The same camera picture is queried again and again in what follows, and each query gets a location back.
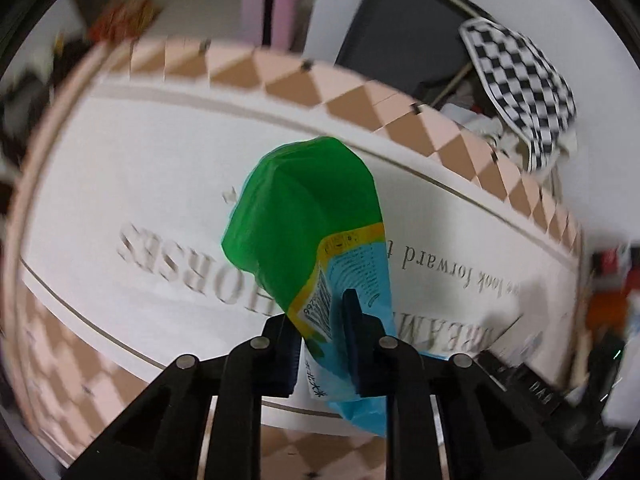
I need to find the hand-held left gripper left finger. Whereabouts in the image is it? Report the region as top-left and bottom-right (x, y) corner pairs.
(62, 312), (306, 480)

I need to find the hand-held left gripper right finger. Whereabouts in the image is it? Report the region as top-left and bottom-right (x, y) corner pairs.
(342, 287), (586, 480)

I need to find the green and blue plastic bag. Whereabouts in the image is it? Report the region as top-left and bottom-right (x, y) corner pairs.
(222, 136), (396, 436)

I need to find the orange box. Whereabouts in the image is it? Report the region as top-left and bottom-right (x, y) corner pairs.
(585, 290), (628, 332)

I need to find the table with checkered tablecloth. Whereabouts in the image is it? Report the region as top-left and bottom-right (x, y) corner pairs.
(5, 37), (586, 471)

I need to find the black white checkered cloth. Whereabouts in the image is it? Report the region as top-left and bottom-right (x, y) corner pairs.
(459, 17), (578, 173)

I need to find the pink suitcase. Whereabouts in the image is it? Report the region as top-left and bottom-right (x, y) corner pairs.
(240, 0), (308, 53)

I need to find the red carton box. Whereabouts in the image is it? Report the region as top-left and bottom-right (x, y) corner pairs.
(90, 0), (161, 41)

